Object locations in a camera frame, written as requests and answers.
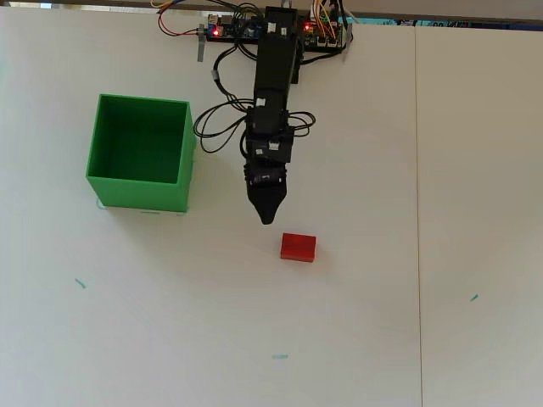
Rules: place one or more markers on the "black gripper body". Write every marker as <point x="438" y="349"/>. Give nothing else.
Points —
<point x="267" y="178"/>

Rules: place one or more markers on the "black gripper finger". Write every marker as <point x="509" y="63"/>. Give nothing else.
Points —
<point x="275" y="203"/>
<point x="259" y="203"/>

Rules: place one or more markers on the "teal patterned strip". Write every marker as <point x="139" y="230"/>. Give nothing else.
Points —
<point x="382" y="22"/>

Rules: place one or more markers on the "green circuit board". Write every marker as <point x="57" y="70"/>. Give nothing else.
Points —
<point x="326" y="34"/>

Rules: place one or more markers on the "green square bin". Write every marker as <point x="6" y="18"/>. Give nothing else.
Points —
<point x="140" y="144"/>

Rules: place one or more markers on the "blue circuit board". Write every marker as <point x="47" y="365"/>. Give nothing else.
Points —
<point x="233" y="25"/>

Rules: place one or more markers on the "red block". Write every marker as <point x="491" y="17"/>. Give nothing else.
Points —
<point x="298" y="246"/>

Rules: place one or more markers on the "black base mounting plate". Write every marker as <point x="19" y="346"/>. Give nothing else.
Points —
<point x="229" y="39"/>

